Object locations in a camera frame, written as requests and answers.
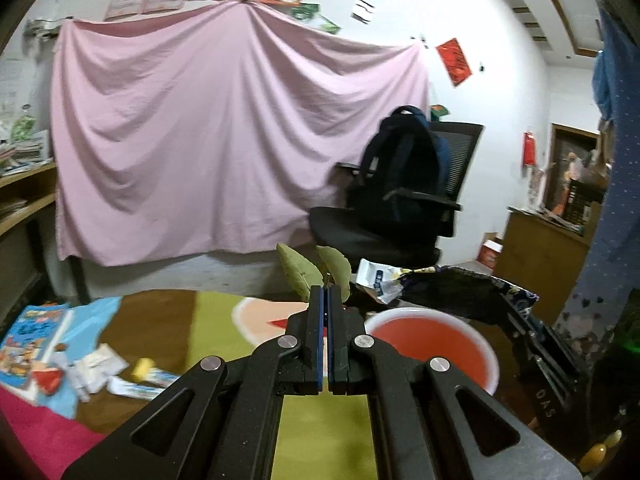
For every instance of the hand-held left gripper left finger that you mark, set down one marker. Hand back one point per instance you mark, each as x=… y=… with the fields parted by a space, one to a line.
x=322 y=340

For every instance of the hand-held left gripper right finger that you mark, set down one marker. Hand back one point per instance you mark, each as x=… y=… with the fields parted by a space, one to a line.
x=336 y=340

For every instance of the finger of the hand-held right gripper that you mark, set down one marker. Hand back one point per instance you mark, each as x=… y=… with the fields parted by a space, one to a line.
x=542 y=390

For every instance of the green leafy twig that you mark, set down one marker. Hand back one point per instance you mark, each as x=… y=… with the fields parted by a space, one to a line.
x=305 y=272

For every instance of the red plastic basin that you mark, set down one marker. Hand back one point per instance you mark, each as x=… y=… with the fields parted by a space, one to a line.
x=425 y=345

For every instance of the dark printed snack bag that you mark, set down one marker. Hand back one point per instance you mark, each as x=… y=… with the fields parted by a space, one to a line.
x=450 y=295

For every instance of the black office chair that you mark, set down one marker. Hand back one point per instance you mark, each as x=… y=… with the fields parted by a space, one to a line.
x=360 y=240

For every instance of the colourful printed blanket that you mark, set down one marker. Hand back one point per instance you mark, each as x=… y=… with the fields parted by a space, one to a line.
x=215 y=325

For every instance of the wooden cabinet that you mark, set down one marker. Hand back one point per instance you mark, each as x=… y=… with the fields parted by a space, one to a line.
x=540 y=260

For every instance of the red and white cardboard box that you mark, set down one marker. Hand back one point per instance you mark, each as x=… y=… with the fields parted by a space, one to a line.
x=491 y=251

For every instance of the blue dotted curtain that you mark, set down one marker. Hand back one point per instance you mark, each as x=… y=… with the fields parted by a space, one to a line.
x=607 y=240

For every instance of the small yellow block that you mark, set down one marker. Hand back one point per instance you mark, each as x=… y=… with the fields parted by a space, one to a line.
x=143 y=368

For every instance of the white and blue wrapper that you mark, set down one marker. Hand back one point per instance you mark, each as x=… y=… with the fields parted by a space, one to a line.
x=145 y=386

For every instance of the dark blue backpack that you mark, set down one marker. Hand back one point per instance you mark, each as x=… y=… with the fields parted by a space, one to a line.
x=400 y=165

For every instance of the dark slatted rack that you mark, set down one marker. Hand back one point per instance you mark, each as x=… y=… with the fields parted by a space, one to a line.
x=585 y=202

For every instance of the white paper packet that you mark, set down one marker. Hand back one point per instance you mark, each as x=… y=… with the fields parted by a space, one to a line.
x=100 y=365

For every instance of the framed picture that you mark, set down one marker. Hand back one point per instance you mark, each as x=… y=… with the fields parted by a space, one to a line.
x=562 y=160

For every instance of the pink hanging sheet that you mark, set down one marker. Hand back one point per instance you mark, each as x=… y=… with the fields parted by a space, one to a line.
x=200 y=135

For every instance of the red packet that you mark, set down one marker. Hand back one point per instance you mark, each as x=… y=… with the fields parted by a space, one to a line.
x=48 y=381

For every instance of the blue picture book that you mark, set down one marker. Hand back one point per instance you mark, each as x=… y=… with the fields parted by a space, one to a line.
x=30 y=340

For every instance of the blue hanging garment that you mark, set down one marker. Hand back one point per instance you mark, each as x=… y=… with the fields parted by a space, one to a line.
x=605 y=70

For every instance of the wooden shelf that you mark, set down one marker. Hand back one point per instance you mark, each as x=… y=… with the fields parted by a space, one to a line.
x=25 y=195

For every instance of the white paper with black stripes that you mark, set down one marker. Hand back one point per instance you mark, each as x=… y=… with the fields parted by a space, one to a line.
x=363 y=10

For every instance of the stack of books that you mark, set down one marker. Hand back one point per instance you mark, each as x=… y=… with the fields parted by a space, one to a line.
x=25 y=152

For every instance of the red wall hanging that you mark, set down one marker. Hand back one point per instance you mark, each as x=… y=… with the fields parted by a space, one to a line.
x=529 y=149

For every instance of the red wall poster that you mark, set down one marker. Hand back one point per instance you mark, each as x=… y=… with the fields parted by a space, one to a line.
x=455 y=62

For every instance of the green wall sticker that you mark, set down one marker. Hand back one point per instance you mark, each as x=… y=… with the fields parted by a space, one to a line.
x=327 y=24
x=306 y=12

